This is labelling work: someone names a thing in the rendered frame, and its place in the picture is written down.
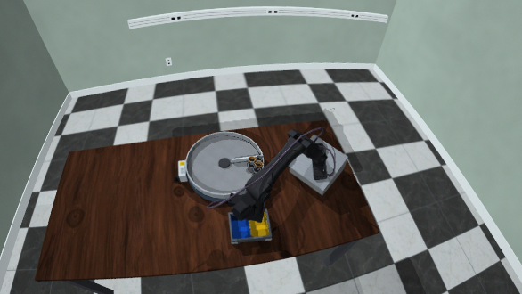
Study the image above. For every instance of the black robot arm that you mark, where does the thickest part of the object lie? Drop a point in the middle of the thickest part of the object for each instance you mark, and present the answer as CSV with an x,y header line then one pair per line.
x,y
259,192

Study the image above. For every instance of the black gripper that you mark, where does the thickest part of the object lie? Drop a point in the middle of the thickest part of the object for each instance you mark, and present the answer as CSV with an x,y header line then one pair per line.
x,y
258,215

